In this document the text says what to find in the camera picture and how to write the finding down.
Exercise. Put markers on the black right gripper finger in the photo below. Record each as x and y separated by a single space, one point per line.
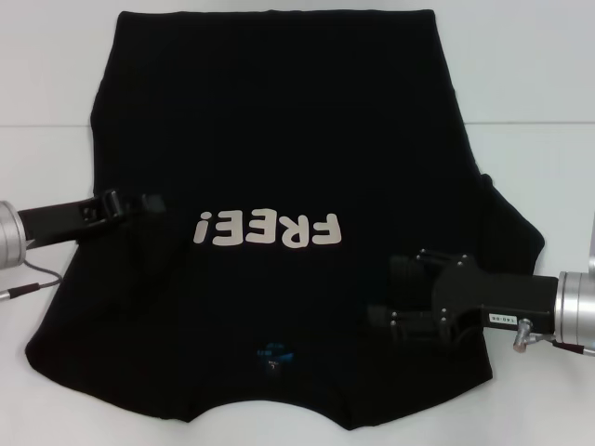
404 320
418 265

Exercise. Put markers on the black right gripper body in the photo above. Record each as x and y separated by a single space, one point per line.
493 297

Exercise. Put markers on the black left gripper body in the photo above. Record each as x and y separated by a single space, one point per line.
65 220

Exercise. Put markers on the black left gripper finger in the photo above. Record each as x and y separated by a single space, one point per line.
135 205

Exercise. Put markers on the black shirt with FREE! print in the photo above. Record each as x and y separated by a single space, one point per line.
279 139

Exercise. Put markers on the white and silver right arm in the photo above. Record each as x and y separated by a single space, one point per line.
576 306

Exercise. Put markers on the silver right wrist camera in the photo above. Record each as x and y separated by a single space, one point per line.
592 258

